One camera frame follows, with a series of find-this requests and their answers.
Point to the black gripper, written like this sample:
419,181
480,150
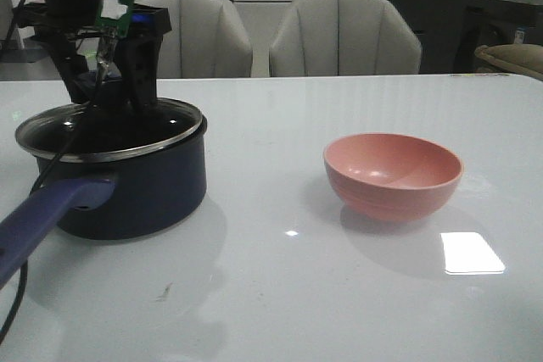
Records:
58,24

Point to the glass lid blue knob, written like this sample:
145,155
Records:
112,130

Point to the dark blue saucepan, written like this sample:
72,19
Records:
109,201

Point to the pink plastic bowl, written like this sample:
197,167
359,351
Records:
392,177

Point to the green circuit board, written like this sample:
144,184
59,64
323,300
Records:
114,15

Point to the left grey upholstered chair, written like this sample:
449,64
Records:
207,40

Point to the grey upholstered chair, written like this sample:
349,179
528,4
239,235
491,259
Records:
343,37
207,40

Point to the right grey upholstered chair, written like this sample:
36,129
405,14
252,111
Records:
343,37

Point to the black appliance cabinet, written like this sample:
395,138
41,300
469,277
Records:
496,22

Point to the beige sofa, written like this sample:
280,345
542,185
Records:
518,59

